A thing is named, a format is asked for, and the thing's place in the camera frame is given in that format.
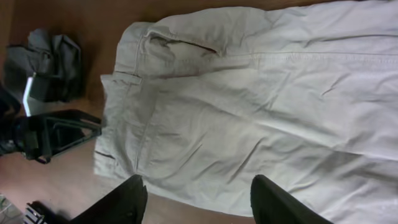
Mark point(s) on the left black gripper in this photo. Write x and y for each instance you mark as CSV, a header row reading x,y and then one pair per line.
x,y
26,135

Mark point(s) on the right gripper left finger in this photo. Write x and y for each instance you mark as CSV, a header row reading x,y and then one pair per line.
x,y
126,204

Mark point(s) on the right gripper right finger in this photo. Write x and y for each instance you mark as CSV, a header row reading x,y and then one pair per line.
x,y
273,205

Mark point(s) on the beige cargo shorts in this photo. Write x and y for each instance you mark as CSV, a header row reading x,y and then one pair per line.
x,y
200,103

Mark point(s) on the grey crumpled garment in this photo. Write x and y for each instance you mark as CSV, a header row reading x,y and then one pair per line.
x,y
55,56

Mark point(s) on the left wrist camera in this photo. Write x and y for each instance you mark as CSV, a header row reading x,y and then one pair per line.
x,y
40,94

